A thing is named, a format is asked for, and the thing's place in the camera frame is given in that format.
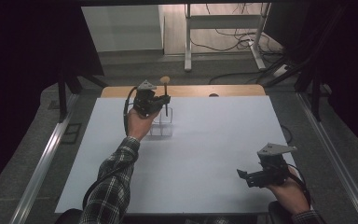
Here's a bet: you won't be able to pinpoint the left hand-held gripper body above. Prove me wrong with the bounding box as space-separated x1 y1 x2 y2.
132 79 164 119

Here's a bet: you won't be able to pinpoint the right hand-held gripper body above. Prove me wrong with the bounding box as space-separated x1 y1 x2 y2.
256 142 298 189

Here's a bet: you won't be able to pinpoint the black-handled makeup brush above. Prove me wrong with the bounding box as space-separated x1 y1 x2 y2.
159 76 172 118

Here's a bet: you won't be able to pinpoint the clear plastic organizer box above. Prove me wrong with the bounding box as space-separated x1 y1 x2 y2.
148 106 174 138

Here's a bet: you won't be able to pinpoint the person's left hand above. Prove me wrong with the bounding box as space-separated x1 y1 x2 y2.
125 105 161 143

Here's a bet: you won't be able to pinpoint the person's right hand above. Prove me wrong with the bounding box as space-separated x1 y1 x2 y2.
265 165 312 217

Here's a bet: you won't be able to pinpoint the wooden table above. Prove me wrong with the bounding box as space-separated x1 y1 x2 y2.
100 84 267 99

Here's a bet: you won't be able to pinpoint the white table cover sheet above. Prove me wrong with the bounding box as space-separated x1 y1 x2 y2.
54 95 303 217

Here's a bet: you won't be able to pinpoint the white cabinet panel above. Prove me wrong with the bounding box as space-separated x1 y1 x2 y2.
80 4 166 53

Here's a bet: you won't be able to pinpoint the black metal stand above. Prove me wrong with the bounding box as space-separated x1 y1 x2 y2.
56 59 109 124
263 55 334 122

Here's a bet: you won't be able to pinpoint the white power strip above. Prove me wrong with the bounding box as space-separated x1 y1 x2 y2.
272 63 291 78

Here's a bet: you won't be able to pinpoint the person's left leg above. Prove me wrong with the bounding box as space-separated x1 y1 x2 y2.
54 207 85 224

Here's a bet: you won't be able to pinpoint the left hand-held gripper black cable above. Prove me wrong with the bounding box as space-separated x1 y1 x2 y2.
82 86 139 210

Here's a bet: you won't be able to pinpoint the hand-held gripper black cable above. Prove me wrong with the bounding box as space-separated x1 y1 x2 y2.
82 86 139 210
286 163 313 207

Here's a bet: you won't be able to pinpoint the right hand-held gripper black cable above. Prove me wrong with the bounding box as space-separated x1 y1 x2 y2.
286 163 313 207

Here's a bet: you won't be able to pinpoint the white metal desk frame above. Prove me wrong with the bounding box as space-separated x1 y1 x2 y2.
183 3 272 73

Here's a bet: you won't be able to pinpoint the aluminium rail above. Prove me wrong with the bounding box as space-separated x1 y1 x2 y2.
8 92 80 224
296 91 358 224

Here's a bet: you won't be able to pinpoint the black floor cables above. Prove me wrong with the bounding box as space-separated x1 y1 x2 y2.
188 3 293 86

